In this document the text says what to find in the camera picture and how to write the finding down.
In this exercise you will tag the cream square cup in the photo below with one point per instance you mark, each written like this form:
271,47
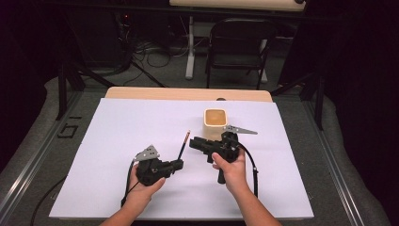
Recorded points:
215,121

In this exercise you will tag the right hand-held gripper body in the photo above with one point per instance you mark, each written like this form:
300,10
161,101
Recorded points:
226,149

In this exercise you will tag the white table cover board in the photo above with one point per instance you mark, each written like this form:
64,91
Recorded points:
125,125

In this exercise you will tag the person's left hand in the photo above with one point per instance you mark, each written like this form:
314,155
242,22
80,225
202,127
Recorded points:
141,194

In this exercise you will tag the person's right hand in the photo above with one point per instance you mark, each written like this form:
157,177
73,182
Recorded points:
235,174

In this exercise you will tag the white desk leg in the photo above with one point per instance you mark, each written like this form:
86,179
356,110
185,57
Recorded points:
190,56

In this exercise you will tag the dark blue pencil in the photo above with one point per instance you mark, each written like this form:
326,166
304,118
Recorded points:
183,146

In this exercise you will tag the white desk top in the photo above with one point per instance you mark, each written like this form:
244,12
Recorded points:
235,4

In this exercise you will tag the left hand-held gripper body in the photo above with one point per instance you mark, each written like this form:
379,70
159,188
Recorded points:
150,172

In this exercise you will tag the black folding chair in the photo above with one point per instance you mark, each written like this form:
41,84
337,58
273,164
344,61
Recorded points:
240,61

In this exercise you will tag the aluminium rail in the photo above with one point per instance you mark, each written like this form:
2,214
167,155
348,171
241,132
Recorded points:
34,163
335,169

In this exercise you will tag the black metal stand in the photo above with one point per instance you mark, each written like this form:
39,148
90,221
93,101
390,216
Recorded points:
62,91
319,100

